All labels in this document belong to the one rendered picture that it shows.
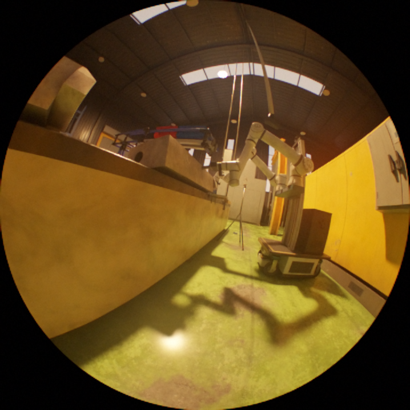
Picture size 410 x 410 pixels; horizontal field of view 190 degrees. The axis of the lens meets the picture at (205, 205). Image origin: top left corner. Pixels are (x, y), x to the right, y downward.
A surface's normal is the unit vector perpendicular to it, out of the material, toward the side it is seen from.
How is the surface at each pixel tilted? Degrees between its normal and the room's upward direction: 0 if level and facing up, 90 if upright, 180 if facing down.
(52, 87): 80
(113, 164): 90
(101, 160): 90
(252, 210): 90
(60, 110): 149
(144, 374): 0
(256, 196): 90
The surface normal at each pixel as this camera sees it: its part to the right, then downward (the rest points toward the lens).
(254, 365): 0.19, -0.98
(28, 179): 0.93, 0.18
